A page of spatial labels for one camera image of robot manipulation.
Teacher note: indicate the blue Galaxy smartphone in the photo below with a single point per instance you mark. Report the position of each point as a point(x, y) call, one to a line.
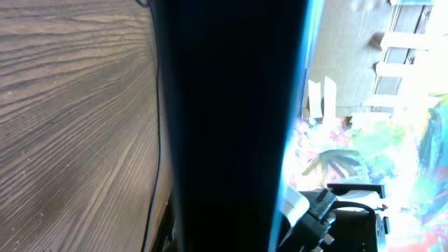
point(231, 72)

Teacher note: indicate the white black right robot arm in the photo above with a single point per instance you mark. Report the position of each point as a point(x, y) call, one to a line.
point(337, 218)

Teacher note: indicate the brown cardboard box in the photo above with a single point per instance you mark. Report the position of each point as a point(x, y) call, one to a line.
point(373, 56)

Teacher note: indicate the colourful painted backdrop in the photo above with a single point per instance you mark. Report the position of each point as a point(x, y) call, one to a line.
point(405, 151)

